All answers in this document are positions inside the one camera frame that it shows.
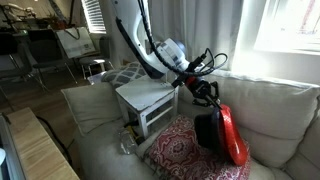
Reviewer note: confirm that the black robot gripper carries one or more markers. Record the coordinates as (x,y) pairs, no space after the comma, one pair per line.
(205,94)

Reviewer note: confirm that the red sequin hat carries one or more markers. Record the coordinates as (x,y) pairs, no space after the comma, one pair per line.
(232,143)

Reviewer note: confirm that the dark grey fedora hat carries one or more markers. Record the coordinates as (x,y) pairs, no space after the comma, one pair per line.
(206,128)

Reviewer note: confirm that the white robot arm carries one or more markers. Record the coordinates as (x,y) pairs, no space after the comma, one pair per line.
(132,19)

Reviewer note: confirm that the cream fabric sofa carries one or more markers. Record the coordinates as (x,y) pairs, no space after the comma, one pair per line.
(277,119)

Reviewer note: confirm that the yellow black object under chair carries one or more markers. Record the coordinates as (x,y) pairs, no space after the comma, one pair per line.
(130,127)

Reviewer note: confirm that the white curtain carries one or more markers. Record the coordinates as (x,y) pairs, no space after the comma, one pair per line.
(270,38)

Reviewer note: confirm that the red patterned folded blanket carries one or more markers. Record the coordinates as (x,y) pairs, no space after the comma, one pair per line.
(178,154)

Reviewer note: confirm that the grey white patterned pillow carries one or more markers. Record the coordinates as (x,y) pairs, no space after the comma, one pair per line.
(124,74)

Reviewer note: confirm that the clear plastic water bottle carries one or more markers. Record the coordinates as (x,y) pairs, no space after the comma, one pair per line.
(127,142)

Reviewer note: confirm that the white tote bag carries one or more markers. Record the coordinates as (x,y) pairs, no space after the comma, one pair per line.
(75,41)

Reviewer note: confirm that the light wooden table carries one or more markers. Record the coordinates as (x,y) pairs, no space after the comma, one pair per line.
(39,156)

